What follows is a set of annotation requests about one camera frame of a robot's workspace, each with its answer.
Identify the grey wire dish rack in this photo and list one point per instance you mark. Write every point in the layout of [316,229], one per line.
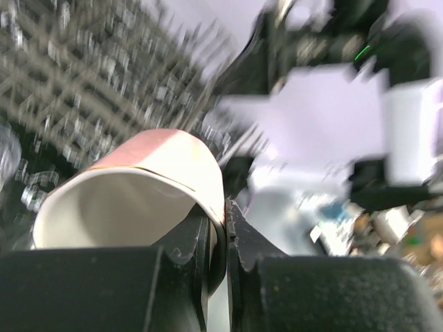
[85,76]

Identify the clear glass tumbler centre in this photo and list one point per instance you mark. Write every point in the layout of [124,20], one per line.
[10,152]

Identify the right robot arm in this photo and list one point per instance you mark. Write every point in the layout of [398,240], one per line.
[355,32]

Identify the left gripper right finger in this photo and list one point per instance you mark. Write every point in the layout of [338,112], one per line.
[271,291]

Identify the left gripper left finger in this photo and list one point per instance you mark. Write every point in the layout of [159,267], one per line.
[162,287]

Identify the pink mug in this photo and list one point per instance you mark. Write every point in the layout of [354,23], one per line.
[135,195]

